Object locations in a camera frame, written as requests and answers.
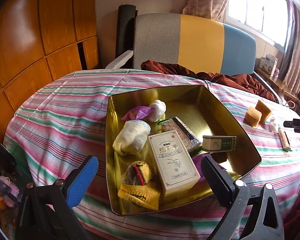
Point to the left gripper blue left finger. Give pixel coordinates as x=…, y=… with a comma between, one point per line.
x=79, y=179

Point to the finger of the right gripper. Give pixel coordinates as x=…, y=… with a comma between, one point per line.
x=295, y=123

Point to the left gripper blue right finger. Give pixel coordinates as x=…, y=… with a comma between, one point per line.
x=220, y=182

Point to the yellow sponge block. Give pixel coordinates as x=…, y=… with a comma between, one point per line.
x=264, y=110
x=253, y=116

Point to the yellow sponge block front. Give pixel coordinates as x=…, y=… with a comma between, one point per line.
x=253, y=116

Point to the green small carton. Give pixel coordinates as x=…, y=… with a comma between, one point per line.
x=219, y=143

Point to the yellow dark knitted sock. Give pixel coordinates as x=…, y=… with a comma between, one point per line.
x=138, y=188

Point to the beige tea box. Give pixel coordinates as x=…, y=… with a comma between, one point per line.
x=176, y=169

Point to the cream sock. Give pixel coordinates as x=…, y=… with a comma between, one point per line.
x=132, y=137

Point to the cracker pack green ends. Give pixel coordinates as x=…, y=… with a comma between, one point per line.
x=189, y=139

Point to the purple cartoon snack packet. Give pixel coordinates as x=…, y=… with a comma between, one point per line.
x=138, y=113

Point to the white plastic bag ball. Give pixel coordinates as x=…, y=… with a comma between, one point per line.
x=158, y=109

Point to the wooden desk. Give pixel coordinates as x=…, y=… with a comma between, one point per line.
x=280, y=89

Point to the striped bed sheet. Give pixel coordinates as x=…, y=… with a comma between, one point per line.
x=54, y=130

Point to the white appliance box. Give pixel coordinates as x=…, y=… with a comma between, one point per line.
x=268, y=64

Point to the rust red blanket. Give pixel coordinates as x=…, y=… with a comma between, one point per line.
x=244, y=82

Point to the gold metal tin box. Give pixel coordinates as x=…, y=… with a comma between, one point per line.
x=199, y=110

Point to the grey yellow blue headboard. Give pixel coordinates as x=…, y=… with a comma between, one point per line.
x=198, y=44

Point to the black rolled mat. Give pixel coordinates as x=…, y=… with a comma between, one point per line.
x=125, y=28

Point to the wooden wardrobe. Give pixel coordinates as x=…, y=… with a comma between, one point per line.
x=41, y=41

